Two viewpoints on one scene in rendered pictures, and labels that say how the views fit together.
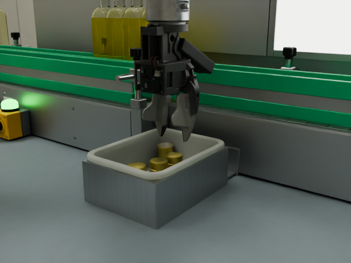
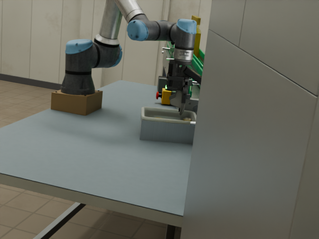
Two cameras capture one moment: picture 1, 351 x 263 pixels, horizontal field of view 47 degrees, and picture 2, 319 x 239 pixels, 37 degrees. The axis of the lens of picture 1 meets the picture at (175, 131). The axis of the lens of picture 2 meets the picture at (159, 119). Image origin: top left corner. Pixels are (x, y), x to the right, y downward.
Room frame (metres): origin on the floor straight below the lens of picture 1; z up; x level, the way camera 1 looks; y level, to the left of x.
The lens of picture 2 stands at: (-0.53, -1.33, 1.32)
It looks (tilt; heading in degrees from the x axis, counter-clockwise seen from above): 15 degrees down; 49
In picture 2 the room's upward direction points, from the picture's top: 6 degrees clockwise
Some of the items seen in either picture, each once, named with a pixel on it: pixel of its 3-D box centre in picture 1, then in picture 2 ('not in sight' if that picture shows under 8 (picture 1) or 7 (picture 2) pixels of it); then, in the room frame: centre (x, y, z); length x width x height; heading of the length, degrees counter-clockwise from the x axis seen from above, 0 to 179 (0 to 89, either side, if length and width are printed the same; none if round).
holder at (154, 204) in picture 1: (167, 168); (174, 126); (0.73, 0.02, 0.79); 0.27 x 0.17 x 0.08; 143
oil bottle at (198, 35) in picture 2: not in sight; (195, 39); (1.65, 0.90, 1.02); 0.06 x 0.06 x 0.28; 53
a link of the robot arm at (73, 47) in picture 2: not in sight; (79, 54); (0.57, 0.50, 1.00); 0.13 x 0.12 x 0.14; 4
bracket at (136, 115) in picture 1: (151, 119); (195, 107); (0.87, 0.05, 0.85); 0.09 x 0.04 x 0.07; 143
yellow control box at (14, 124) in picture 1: (11, 123); (168, 96); (1.06, 0.45, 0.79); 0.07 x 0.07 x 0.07; 53
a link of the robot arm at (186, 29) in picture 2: not in sight; (185, 34); (0.73, 0.02, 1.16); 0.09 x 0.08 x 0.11; 94
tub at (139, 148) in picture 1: (159, 168); (168, 124); (0.71, 0.03, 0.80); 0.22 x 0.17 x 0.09; 143
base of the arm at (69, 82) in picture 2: not in sight; (78, 80); (0.56, 0.50, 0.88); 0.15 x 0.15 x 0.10
